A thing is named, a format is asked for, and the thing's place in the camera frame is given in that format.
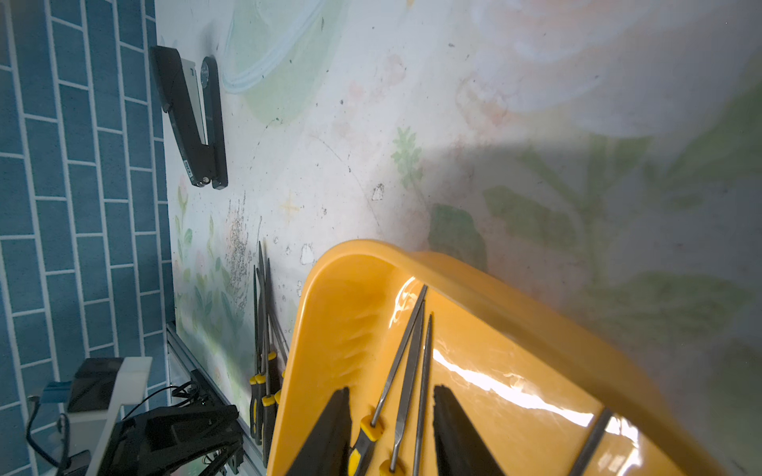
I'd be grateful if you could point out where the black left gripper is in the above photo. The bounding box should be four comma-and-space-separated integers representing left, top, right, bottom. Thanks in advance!
94, 405, 243, 475

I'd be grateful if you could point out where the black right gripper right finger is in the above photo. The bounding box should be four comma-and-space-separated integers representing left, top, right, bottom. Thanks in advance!
434, 385, 504, 475

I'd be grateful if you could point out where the flat file in pile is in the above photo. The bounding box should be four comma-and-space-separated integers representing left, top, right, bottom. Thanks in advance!
258, 243, 277, 466

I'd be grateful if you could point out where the round file in pile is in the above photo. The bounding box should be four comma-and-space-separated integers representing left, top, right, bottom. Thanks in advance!
265, 258, 288, 405

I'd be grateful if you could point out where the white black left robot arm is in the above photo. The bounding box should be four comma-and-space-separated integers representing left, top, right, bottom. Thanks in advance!
61, 357, 243, 475

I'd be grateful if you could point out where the file tool yellow black handle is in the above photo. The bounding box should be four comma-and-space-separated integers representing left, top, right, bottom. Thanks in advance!
348, 285, 429, 475

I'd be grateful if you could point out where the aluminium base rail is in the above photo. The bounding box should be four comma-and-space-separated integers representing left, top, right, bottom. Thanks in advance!
167, 321, 266, 475

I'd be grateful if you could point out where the yellow plastic storage tray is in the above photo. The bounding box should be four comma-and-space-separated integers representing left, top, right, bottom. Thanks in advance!
268, 240, 722, 475

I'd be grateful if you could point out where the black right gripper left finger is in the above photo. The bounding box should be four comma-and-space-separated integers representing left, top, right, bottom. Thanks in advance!
286, 387, 351, 476

